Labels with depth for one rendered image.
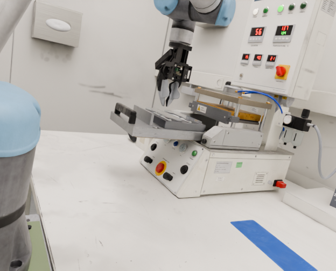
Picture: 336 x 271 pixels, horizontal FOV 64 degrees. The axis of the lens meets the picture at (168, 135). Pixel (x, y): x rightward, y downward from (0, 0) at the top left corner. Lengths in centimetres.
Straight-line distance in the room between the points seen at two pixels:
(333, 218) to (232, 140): 42
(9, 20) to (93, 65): 190
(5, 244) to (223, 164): 74
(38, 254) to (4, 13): 34
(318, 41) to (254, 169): 54
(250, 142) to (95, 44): 166
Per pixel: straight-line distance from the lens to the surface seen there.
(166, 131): 85
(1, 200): 34
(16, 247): 40
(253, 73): 125
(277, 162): 118
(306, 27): 116
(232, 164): 99
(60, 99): 232
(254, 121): 111
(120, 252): 64
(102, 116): 244
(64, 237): 66
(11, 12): 47
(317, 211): 111
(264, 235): 86
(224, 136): 93
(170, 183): 96
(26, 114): 32
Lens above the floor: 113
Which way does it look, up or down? 12 degrees down
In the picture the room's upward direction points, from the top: 12 degrees clockwise
